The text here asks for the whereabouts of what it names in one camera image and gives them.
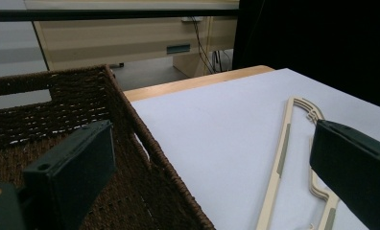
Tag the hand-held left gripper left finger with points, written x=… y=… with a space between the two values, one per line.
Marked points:
x=69 y=169

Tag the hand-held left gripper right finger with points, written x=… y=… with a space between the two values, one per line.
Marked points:
x=354 y=172

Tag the brown woven basket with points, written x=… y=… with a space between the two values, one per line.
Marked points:
x=82 y=96

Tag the beige clothes hanger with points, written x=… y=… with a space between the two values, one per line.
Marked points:
x=279 y=172

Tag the beige wooden desk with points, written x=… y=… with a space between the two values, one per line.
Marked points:
x=114 y=41

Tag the black curtain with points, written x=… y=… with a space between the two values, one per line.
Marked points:
x=322 y=38

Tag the white cabinet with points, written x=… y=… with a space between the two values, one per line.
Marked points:
x=9 y=41

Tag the white table cover sheet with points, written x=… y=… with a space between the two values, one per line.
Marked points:
x=210 y=127

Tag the black metal frame bar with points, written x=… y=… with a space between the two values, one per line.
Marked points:
x=114 y=14

